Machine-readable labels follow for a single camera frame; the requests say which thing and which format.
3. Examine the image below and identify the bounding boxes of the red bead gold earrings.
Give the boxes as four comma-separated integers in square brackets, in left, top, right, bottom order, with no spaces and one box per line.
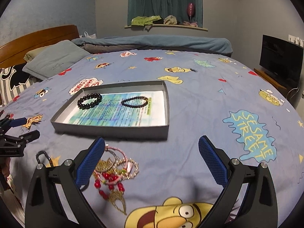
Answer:
[93,170,127,215]

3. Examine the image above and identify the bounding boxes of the gold chain hoop earring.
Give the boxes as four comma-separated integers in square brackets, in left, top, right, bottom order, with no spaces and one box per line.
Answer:
[95,157,117,173]

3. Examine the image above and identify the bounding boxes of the striped black white pillow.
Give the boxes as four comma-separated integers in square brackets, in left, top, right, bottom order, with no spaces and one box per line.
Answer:
[1,63,41,105]

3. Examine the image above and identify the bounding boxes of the yellow-green pillow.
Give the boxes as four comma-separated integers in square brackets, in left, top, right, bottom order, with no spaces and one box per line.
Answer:
[23,46,49,63]

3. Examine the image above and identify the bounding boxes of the wooden headboard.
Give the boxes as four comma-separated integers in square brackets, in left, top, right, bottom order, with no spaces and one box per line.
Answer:
[0,25,79,68]

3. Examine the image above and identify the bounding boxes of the Sesame Street bedsheet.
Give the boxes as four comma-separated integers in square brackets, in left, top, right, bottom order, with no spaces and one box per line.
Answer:
[4,50,303,227]

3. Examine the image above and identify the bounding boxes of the printed paper tray liner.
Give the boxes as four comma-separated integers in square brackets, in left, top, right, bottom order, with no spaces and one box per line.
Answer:
[63,91,166,127]

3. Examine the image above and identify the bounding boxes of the teal blanket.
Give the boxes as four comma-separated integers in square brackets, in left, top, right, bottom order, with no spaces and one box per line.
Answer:
[72,35,233,57]

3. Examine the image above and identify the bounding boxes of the grey cardboard tray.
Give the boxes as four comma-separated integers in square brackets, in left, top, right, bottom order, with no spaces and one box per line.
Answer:
[51,80,169,141]

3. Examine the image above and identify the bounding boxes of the wooden tv stand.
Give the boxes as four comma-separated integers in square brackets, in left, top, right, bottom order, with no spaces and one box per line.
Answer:
[253,68,292,98]

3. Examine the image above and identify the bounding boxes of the black monitor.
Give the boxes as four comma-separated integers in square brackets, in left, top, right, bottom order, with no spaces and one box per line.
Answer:
[259,35,303,88]

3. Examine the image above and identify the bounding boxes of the green cloth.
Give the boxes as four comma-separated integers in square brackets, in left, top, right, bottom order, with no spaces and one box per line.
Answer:
[131,15,162,26]

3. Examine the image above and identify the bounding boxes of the green curtain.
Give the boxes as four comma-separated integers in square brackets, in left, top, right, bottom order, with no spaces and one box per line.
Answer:
[127,0,204,28]

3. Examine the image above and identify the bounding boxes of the wooden window shelf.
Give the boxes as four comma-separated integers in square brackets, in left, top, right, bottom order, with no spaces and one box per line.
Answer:
[124,24,209,32]

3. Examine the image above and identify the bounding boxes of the pink cloth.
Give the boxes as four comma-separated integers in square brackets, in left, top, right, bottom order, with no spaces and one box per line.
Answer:
[182,21,198,27]

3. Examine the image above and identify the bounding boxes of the beige cloth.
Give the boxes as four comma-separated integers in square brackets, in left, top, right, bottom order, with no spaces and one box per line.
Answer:
[163,15,178,25]

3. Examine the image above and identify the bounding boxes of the maroon wine glass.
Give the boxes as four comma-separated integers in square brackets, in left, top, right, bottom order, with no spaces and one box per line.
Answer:
[187,3,195,22]

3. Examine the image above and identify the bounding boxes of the large black bead bracelet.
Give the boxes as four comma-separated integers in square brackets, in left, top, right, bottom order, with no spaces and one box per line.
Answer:
[77,92,103,110]

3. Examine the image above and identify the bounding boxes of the small black bead bracelet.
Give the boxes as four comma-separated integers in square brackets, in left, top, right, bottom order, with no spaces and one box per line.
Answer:
[120,96,150,109]

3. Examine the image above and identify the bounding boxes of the white wall power strip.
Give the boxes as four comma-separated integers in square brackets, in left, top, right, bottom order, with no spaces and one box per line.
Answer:
[288,35,304,48]

